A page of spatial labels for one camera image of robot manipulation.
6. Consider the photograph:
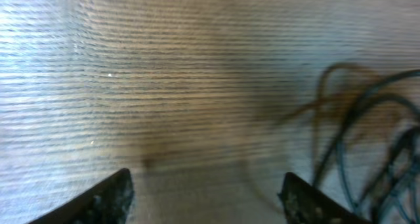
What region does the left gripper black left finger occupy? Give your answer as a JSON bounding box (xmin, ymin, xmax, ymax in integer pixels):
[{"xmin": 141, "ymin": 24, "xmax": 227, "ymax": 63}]
[{"xmin": 30, "ymin": 168, "xmax": 135, "ymax": 224}]

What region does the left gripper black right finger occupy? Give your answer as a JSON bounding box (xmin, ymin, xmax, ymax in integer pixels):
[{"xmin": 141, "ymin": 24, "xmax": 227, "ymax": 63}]
[{"xmin": 278, "ymin": 172, "xmax": 371, "ymax": 224}]

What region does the thick black usb cable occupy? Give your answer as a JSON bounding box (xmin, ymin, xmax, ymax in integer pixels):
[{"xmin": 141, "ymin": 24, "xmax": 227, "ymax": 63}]
[{"xmin": 313, "ymin": 69, "xmax": 420, "ymax": 224}]

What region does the thin black usb cable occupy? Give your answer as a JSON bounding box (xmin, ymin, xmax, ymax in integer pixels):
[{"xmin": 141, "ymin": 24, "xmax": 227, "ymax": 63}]
[{"xmin": 242, "ymin": 62, "xmax": 385, "ymax": 215}]

